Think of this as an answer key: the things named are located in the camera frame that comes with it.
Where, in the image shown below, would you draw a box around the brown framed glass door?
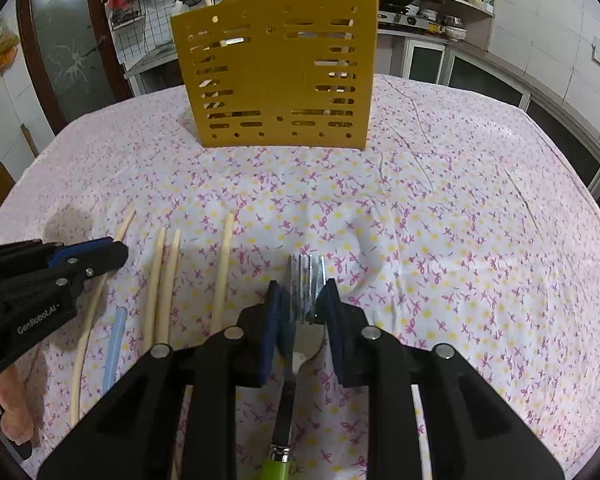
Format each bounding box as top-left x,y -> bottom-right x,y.
17,0 -> 133,136

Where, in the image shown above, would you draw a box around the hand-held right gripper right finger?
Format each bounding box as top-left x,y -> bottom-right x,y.
314,278 -> 566,480

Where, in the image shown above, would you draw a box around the hanging orange plastic bags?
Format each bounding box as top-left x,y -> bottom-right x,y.
0,17 -> 21,81

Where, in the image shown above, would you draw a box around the stack of small bowls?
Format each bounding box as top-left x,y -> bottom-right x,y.
430,7 -> 467,42

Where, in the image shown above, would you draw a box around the light blue plastic stick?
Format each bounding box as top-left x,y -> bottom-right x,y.
101,306 -> 127,397

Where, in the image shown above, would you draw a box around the green-handled metal fork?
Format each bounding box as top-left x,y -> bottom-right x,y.
261,253 -> 331,480

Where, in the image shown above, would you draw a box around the yellow slotted utensil holder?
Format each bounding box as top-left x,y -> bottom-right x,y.
171,0 -> 381,151

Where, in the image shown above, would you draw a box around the person's left hand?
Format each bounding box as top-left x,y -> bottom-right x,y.
0,362 -> 35,448

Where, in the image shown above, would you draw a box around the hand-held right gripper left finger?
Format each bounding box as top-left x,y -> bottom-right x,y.
36,280 -> 293,480

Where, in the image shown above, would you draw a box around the leaning wooden stick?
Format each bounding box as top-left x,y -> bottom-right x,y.
21,124 -> 39,159

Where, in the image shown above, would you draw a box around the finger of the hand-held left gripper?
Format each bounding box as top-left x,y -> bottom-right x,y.
46,239 -> 117,268
60,241 -> 130,287

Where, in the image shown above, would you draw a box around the steel gas stove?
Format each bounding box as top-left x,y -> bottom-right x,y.
377,2 -> 441,33

